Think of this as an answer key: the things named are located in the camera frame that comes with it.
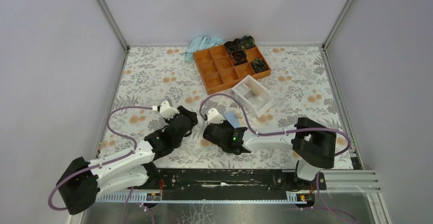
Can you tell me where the beige card holder wallet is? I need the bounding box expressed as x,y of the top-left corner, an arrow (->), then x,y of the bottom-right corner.
224,111 -> 241,128

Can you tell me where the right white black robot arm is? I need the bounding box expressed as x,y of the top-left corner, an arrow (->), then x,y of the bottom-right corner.
203,117 -> 337,189

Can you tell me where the dark rolled band corner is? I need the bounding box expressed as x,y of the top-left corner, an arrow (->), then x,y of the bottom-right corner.
240,35 -> 255,50

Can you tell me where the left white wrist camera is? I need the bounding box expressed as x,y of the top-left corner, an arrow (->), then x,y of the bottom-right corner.
157,100 -> 180,120

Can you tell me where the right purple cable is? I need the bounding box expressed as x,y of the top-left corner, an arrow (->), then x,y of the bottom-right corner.
199,93 -> 353,157

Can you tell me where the orange compartment tray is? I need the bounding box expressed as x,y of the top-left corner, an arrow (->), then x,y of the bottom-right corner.
193,45 -> 272,94

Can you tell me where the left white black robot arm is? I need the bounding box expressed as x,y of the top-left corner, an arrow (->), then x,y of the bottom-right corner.
48,101 -> 198,215

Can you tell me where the purple cable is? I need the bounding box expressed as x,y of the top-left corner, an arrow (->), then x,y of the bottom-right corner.
199,93 -> 353,157
47,106 -> 161,212

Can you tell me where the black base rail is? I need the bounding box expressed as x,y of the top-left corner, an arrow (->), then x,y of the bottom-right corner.
137,168 -> 327,201

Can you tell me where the dark rolled band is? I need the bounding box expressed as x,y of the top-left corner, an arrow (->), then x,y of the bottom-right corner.
251,58 -> 269,73
230,49 -> 248,66
224,38 -> 242,55

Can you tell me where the white card box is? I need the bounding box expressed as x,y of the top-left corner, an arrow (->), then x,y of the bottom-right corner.
231,75 -> 273,118

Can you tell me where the dark rolled band right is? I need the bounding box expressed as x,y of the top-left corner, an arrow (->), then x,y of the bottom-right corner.
251,58 -> 269,73

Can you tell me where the light blue cloth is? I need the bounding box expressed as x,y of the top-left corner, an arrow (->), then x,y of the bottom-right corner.
185,35 -> 223,63

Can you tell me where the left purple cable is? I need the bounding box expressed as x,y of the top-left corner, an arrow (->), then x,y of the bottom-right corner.
47,106 -> 161,212

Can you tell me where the dark rolled band top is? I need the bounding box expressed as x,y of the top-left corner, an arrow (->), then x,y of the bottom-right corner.
224,38 -> 242,55

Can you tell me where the dark rolled band middle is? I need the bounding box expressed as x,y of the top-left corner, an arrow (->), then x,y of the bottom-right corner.
230,49 -> 248,66

